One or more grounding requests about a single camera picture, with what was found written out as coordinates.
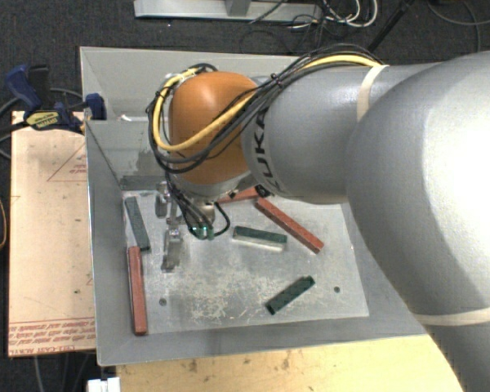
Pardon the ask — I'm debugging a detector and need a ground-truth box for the brown cardboard board red print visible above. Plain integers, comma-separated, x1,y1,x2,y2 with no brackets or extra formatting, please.
7,110,97,359

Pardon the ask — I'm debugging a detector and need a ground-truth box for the grey metal bin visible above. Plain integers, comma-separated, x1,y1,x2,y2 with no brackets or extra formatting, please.
79,46,428,368

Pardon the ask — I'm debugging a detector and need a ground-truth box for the dark green flat block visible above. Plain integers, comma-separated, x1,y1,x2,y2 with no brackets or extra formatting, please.
264,274,317,316
231,225,289,253
123,195,152,253

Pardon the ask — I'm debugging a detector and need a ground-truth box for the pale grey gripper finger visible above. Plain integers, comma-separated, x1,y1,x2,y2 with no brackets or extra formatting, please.
154,180,172,220
160,226,185,273

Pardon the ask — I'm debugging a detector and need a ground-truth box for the red-brown flat block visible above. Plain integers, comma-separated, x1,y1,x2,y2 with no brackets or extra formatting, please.
216,186,261,205
253,197,326,256
127,245,149,336

